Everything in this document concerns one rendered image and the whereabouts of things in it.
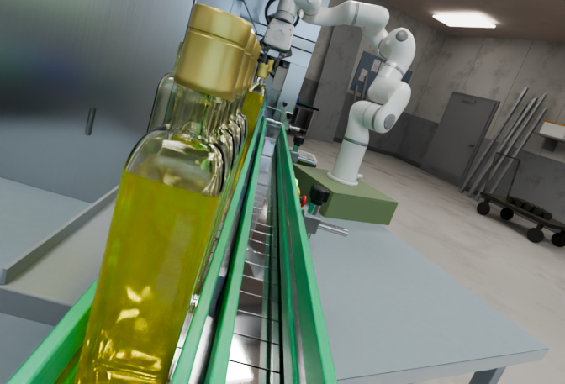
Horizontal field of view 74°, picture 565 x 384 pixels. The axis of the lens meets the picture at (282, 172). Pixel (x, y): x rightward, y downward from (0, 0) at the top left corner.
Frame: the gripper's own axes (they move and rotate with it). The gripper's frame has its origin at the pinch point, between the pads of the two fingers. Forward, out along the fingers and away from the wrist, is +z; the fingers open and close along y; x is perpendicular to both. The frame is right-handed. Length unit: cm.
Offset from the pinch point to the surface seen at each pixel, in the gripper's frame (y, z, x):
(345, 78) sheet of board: 165, -256, 740
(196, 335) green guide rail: 3, 54, -112
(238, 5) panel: -14.4, -7.3, -20.2
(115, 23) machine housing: -30, 22, -61
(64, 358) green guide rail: -4, 57, -114
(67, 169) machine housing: -34, 53, -52
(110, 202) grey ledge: -15, 53, -77
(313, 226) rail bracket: 15, 47, -84
